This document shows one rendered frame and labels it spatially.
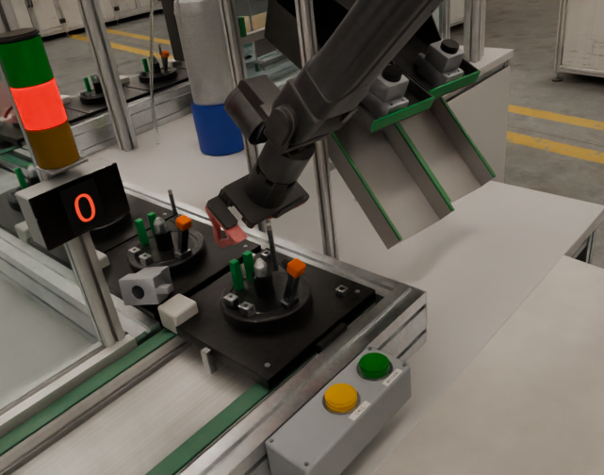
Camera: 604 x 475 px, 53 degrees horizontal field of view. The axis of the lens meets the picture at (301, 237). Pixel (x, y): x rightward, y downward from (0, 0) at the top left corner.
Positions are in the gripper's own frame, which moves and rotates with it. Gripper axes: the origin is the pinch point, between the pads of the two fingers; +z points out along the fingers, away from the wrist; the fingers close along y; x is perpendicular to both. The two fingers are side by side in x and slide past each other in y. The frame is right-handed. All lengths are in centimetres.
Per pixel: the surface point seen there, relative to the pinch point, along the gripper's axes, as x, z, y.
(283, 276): 7.7, 8.3, -5.0
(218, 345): 10.6, 8.8, 10.9
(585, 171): 36, 111, -270
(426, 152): 5.1, 0.6, -42.3
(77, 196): -12.9, -4.4, 19.3
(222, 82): -55, 47, -58
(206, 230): -11.5, 26.1, -10.2
